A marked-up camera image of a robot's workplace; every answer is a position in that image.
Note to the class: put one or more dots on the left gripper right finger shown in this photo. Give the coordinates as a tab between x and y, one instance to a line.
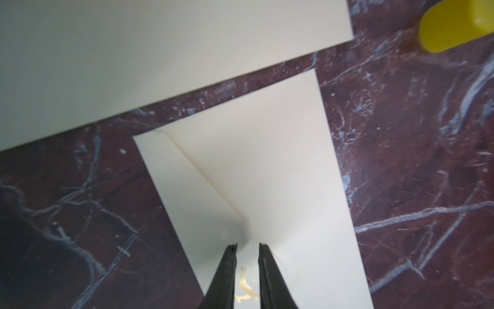
274	293

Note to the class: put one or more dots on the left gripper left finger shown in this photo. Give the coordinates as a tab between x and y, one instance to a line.
220	293

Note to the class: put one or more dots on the manila envelope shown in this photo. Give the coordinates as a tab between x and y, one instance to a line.
65	64
261	169

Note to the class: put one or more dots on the yellow glue stick cap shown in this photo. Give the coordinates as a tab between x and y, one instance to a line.
453	23

